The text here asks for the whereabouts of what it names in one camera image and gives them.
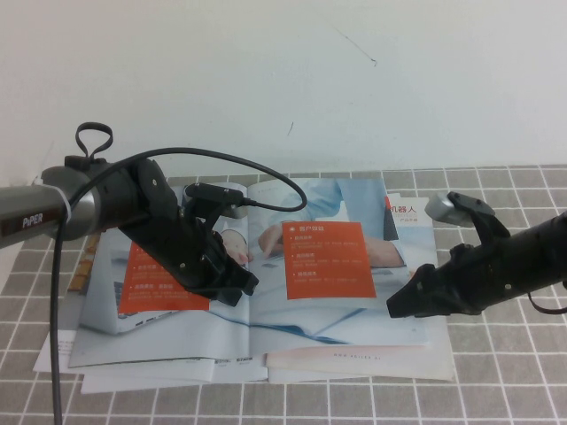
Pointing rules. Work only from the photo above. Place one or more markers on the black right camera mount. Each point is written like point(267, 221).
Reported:
point(480, 212)

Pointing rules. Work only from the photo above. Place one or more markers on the magazine with orange panels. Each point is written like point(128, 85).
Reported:
point(319, 319)

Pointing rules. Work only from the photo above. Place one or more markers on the white side ledge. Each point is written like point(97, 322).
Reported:
point(6, 265)

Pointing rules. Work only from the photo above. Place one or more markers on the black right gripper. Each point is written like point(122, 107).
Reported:
point(465, 281)

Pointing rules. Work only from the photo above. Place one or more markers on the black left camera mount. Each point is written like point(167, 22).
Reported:
point(212, 191)

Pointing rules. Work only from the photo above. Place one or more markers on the grey checked tablecloth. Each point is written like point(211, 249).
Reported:
point(487, 376)

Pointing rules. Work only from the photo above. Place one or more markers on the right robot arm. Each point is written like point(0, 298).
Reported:
point(540, 257)

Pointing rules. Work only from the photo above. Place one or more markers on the white zip tie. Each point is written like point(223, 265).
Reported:
point(65, 206)

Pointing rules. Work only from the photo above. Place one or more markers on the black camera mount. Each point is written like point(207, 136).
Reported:
point(212, 191)
point(480, 212)

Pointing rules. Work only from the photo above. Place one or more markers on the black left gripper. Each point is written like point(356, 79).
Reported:
point(190, 251)

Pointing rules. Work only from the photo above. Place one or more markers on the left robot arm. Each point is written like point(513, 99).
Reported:
point(26, 208)

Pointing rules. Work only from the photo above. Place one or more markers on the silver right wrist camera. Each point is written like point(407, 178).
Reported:
point(443, 210)

